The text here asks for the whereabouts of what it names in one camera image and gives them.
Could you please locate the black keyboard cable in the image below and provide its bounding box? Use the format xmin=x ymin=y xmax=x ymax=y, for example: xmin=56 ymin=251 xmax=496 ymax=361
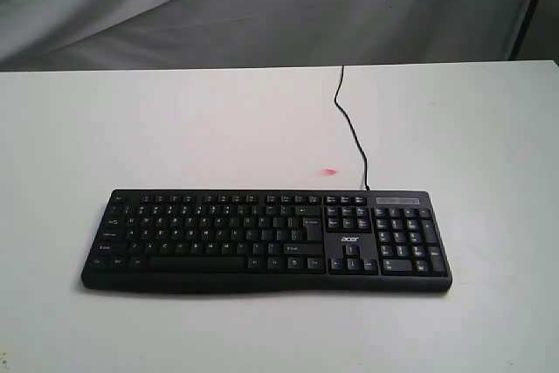
xmin=334 ymin=65 xmax=372 ymax=192

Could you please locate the grey backdrop cloth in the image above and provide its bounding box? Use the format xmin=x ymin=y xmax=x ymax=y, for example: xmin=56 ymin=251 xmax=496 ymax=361
xmin=1 ymin=0 xmax=531 ymax=71

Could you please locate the red mark on table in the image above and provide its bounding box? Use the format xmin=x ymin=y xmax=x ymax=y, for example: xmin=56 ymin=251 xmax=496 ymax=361
xmin=321 ymin=169 xmax=338 ymax=176

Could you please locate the black acer keyboard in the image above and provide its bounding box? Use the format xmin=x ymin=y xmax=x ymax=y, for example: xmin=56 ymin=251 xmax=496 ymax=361
xmin=81 ymin=190 xmax=452 ymax=294

